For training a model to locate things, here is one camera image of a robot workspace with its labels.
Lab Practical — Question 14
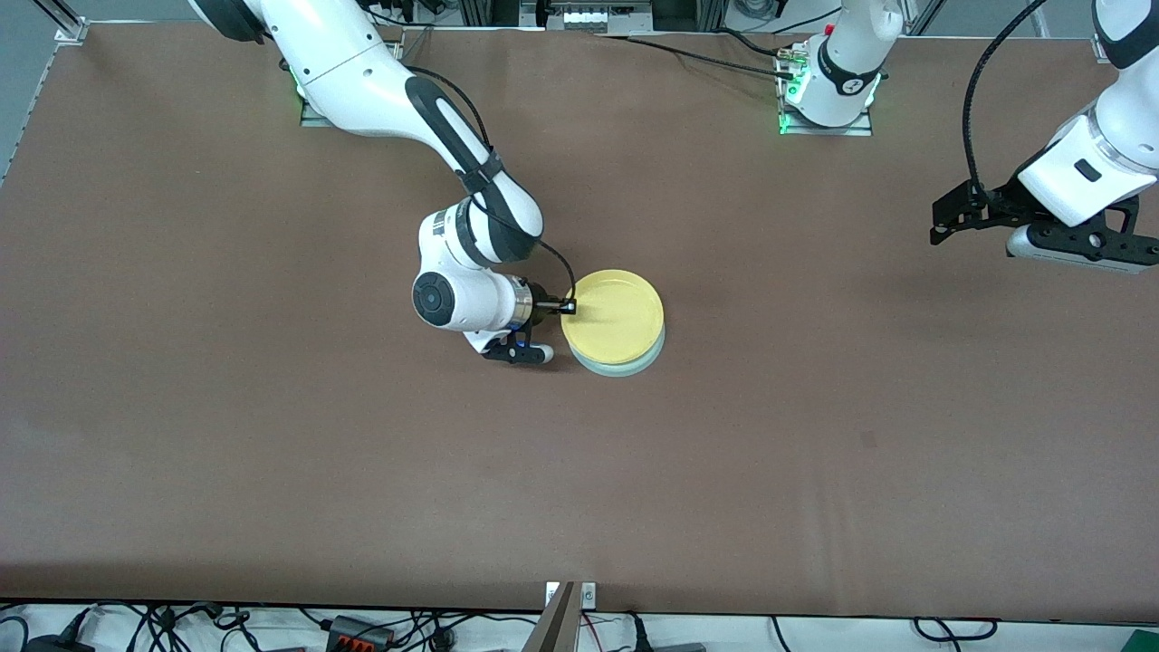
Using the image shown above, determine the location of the yellow round plate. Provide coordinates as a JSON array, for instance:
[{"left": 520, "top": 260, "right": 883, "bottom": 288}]
[{"left": 560, "top": 269, "right": 666, "bottom": 366}]

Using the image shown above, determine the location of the pale green round plate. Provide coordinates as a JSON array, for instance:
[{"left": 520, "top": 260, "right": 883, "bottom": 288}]
[{"left": 570, "top": 324, "right": 667, "bottom": 379}]

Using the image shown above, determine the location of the white power strip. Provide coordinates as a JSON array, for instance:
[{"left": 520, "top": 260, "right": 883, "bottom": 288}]
[{"left": 539, "top": 0, "right": 655, "bottom": 35}]

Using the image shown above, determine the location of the black box with red connectors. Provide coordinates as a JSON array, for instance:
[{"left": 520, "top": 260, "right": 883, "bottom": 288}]
[{"left": 324, "top": 615, "right": 397, "bottom": 650}]

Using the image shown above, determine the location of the aluminium corner profile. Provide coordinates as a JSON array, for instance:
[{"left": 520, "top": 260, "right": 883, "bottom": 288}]
[{"left": 34, "top": 0, "right": 89, "bottom": 44}]

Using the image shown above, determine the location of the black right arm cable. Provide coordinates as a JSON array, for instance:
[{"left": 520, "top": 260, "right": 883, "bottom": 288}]
[{"left": 406, "top": 65, "right": 579, "bottom": 304}]

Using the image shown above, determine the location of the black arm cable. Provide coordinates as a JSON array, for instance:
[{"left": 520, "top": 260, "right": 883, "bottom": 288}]
[
  {"left": 962, "top": 0, "right": 1040, "bottom": 205},
  {"left": 406, "top": 65, "right": 579, "bottom": 304}
]

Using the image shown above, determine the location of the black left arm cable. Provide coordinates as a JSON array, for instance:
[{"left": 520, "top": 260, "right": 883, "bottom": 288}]
[{"left": 962, "top": 0, "right": 1040, "bottom": 205}]

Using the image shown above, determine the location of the aluminium left arm base plate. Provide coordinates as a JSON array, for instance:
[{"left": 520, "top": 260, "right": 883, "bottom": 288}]
[{"left": 776, "top": 43, "right": 876, "bottom": 138}]

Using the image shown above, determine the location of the black cable across table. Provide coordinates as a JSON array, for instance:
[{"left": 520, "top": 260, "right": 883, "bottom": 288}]
[{"left": 593, "top": 33, "right": 802, "bottom": 81}]

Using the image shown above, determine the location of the grey wooden post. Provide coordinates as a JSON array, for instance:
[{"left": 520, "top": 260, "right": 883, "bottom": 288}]
[{"left": 523, "top": 582, "right": 580, "bottom": 652}]

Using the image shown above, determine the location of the black looped floor cable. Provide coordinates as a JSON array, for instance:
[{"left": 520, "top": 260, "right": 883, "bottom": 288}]
[{"left": 913, "top": 618, "right": 999, "bottom": 642}]

